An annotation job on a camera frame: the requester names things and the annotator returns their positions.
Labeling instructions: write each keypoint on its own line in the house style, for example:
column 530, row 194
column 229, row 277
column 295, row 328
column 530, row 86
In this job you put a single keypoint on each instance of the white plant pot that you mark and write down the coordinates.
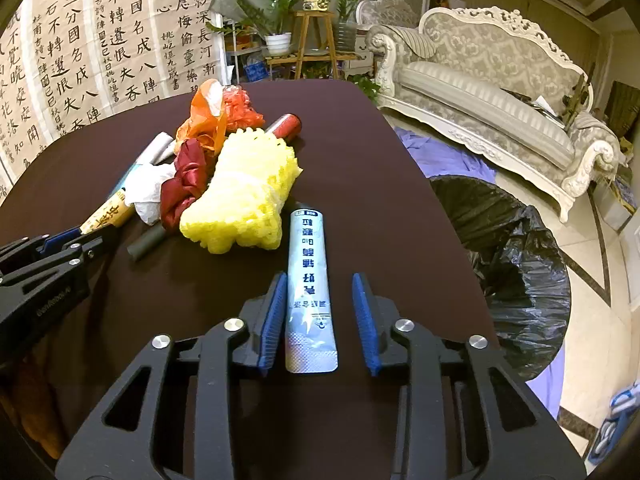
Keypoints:
column 278, row 44

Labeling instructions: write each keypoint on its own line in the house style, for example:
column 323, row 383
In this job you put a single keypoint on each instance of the papers on sofa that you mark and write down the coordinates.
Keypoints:
column 535, row 105

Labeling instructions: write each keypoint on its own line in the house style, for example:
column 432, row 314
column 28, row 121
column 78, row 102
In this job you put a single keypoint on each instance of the leafy plant in white pot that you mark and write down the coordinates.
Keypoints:
column 265, row 15

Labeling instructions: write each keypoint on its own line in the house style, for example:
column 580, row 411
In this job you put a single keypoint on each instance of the bin with black bag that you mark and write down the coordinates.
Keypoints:
column 515, row 270

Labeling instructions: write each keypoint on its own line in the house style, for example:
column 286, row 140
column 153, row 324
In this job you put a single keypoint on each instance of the dark plaid cloth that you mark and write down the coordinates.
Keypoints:
column 625, row 110

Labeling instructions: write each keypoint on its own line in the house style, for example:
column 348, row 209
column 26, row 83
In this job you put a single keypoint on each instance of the red cylinder tube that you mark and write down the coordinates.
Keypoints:
column 285, row 126

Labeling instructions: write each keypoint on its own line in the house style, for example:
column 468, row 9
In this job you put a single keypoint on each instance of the blue crate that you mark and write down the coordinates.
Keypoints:
column 255, row 67

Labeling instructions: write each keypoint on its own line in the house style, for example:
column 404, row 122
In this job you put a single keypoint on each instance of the small green plant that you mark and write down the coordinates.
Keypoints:
column 367, row 87

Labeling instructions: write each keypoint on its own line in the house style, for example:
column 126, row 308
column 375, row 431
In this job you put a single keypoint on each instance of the yellow foam net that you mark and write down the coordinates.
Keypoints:
column 240, row 195

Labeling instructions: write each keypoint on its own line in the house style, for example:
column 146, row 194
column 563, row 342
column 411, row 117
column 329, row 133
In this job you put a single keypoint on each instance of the calligraphy paper wall hangings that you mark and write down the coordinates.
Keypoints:
column 75, row 50

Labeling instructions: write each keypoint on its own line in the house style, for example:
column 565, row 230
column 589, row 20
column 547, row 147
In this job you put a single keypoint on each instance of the wooden plant stand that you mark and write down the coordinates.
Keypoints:
column 312, row 35

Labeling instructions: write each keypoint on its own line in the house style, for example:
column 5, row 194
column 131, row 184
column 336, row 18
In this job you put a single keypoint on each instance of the blue and white shoes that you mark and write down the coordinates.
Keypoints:
column 615, row 425

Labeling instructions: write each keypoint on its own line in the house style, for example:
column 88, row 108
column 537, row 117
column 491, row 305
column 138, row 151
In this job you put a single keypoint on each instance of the cream carved armchair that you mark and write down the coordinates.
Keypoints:
column 380, row 15

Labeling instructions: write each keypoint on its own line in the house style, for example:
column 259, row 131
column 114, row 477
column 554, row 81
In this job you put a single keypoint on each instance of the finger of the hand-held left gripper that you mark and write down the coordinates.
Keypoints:
column 62, row 238
column 75, row 252

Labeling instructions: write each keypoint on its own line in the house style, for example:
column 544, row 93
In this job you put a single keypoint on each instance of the dark red ribbon cloth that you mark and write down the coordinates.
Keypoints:
column 182, row 180

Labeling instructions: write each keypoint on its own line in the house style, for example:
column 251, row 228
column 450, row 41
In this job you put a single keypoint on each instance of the dark brown tablecloth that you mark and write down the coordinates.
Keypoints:
column 350, row 160

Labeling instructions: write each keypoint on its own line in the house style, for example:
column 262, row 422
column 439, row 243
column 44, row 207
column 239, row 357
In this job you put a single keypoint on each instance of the glass vase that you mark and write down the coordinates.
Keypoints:
column 352, row 35

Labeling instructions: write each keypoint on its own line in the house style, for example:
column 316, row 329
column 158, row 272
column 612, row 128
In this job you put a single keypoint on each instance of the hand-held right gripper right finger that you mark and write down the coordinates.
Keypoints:
column 362, row 320

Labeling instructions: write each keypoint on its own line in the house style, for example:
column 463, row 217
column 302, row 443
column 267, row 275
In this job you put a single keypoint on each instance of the purple sheet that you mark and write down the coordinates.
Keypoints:
column 445, row 157

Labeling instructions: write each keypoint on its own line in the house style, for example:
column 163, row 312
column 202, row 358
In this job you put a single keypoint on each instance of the red foam net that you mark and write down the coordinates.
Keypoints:
column 242, row 107

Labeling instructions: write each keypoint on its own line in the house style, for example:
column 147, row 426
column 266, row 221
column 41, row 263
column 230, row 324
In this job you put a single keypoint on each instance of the white tissue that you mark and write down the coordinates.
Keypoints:
column 147, row 195

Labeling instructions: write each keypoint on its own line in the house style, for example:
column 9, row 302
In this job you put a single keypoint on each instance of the dark grey marker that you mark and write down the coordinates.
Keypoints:
column 145, row 245

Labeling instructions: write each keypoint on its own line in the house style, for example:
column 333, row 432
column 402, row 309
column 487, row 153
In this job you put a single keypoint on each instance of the orange plastic bag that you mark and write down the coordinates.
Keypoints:
column 205, row 120

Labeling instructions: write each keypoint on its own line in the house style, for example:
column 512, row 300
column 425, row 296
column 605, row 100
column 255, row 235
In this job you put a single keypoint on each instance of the grey storage box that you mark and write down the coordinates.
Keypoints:
column 612, row 207

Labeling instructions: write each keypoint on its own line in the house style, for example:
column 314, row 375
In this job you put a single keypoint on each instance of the toy rifle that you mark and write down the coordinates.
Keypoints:
column 577, row 100

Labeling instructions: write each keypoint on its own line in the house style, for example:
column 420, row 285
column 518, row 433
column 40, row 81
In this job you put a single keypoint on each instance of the cream carved sofa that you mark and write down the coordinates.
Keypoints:
column 475, row 95

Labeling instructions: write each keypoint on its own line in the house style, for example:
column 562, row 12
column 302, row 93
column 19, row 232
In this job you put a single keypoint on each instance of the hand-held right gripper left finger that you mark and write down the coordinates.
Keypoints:
column 272, row 320

